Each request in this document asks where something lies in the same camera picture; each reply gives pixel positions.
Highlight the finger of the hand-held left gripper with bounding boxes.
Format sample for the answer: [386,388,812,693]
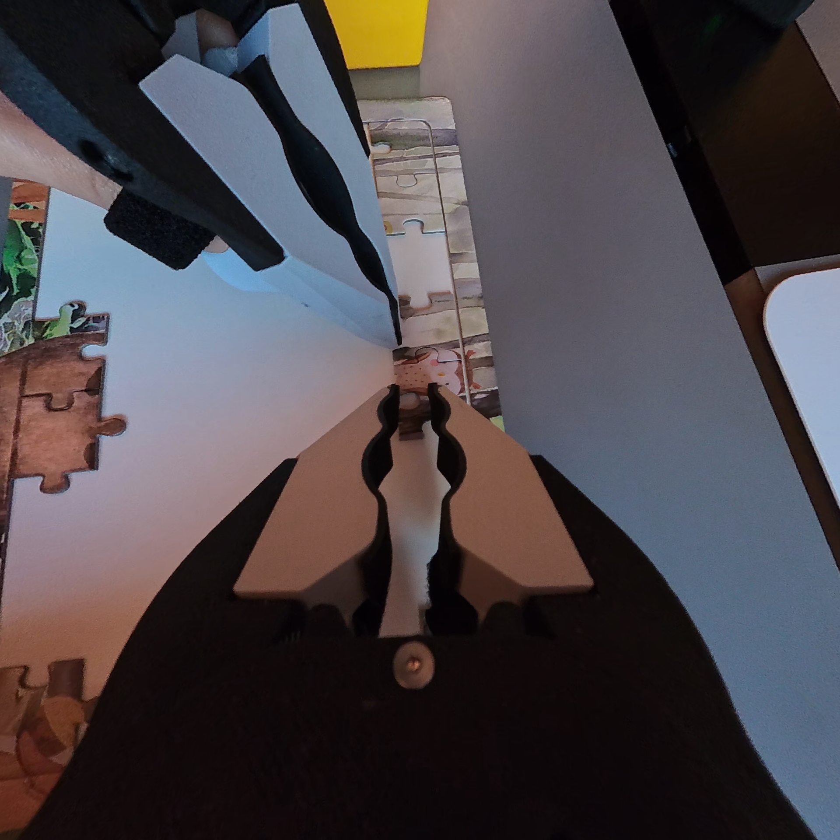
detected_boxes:
[139,56,403,347]
[239,0,399,301]

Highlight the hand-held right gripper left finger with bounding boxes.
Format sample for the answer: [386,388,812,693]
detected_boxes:
[233,385,401,608]

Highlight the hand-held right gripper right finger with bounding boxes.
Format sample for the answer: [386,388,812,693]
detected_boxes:
[427,384,595,605]

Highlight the yellow plastic bin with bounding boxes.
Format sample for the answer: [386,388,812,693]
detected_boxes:
[325,0,427,70]

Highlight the puzzle frame tray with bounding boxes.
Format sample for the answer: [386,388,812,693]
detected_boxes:
[0,95,508,798]

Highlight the pale spotted puzzle piece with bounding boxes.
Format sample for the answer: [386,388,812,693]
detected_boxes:
[392,346,472,441]

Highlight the grey desk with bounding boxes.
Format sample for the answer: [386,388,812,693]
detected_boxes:
[420,0,840,840]

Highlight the person's left hand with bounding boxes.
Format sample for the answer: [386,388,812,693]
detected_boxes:
[0,92,124,212]

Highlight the green white puzzle piece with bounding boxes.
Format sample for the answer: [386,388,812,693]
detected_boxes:
[36,301,110,339]

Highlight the yellow brown puzzle piece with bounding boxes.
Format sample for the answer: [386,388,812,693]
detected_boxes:
[0,658,99,785]

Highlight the white stand base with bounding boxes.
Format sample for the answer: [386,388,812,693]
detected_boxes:
[764,266,840,508]

